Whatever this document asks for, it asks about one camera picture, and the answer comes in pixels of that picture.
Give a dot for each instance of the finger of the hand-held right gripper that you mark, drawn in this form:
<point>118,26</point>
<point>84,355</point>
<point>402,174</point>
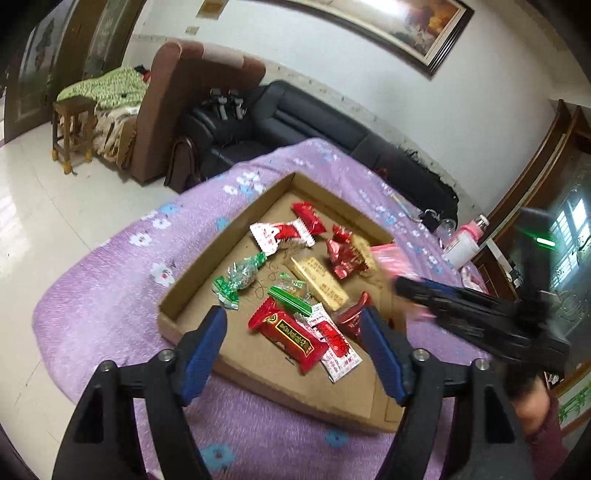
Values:
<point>471,327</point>
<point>452,293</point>

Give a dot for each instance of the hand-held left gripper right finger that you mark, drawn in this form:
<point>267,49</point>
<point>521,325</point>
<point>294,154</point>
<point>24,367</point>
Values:
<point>383,360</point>

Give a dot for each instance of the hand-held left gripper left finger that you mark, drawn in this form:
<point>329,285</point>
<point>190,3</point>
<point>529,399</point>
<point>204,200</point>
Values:
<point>207,350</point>

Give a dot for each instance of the cardboard box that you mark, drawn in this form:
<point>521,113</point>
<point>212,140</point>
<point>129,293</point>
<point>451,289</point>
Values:
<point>233,332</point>

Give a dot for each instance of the white red printed packet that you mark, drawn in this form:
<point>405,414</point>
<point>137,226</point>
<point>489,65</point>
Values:
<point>334,346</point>

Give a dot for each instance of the shiny dark red packet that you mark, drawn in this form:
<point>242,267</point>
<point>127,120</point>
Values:
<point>353,316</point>

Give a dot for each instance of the pink snack packet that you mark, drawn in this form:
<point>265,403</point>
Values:
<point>385,258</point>

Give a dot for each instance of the green silver twist candy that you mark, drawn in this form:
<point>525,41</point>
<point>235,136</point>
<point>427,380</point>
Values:
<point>238,279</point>

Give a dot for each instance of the red bar with gold label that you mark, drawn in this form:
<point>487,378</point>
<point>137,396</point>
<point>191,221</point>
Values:
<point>286,337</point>

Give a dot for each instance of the short cream gold packet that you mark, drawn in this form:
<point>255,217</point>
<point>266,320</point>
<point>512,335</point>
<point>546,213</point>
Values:
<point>364,251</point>

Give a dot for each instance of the cream gold bar packet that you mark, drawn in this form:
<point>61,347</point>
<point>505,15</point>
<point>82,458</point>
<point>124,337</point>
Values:
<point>323,281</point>

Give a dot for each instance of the green-edged clear candy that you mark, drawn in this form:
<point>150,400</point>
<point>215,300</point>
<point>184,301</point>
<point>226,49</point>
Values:
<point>291,295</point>

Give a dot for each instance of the dark red gold-emblem snack packet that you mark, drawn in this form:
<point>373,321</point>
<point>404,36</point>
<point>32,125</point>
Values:
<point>346,258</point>

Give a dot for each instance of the small red foil candy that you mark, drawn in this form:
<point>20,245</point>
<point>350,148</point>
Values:
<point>341,233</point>

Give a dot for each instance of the white red zigzag-edged packet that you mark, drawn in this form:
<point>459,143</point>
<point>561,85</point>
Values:
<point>281,235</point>

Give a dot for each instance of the small red candy packet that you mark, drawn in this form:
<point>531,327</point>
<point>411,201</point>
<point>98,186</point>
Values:
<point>309,217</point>

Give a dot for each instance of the person's right forearm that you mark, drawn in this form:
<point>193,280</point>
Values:
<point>549,447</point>

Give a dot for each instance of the person's right hand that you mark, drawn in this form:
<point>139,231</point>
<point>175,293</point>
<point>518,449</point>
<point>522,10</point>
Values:
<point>531,410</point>

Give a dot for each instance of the white jar with pink lid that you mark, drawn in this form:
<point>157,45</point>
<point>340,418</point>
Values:
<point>461,251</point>

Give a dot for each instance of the yellow blue booklet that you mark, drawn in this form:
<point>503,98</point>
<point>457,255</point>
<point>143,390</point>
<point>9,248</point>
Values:
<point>406,206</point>

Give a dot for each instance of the purple floral tablecloth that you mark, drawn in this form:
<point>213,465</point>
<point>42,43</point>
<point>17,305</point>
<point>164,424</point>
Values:
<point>115,277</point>

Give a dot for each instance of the wooden cabinet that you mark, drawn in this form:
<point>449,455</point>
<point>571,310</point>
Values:
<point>549,152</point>

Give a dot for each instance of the brown handbag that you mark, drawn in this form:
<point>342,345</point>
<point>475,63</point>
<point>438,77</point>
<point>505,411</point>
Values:
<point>182,161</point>

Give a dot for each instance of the black sofa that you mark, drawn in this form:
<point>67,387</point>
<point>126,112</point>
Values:
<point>300,115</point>

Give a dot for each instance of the brown armchair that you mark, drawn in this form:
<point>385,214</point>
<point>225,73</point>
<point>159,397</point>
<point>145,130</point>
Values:
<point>161,115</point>

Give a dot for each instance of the black grey devices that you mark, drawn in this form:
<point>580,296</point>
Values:
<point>226,104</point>

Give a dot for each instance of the framed painting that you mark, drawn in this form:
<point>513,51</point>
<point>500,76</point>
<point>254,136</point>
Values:
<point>392,23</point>

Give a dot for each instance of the wooden stool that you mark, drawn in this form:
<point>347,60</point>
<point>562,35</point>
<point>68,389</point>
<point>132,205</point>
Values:
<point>74,104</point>

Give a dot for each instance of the green patterned blanket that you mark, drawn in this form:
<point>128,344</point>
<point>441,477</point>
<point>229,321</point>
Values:
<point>106,87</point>

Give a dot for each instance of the wooden door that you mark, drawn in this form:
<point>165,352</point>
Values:
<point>69,41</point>

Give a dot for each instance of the small wall plaque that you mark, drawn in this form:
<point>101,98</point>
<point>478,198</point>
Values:
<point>211,7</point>

